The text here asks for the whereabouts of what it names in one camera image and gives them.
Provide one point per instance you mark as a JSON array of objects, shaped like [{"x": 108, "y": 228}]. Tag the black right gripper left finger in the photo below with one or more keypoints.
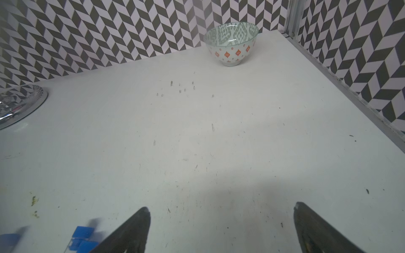
[{"x": 130, "y": 237}]

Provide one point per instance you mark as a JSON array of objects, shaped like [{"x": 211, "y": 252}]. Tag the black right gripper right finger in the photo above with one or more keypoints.
[{"x": 316, "y": 235}]

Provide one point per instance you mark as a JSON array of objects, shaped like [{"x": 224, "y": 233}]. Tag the blue capped test tube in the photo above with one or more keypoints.
[
  {"x": 8, "y": 242},
  {"x": 80, "y": 241}
]

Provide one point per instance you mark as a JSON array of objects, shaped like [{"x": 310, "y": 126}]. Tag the chrome glass rack stand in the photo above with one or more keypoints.
[{"x": 19, "y": 102}]

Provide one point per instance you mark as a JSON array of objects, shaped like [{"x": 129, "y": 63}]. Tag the patterned ceramic bowl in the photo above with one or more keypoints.
[{"x": 231, "y": 43}]

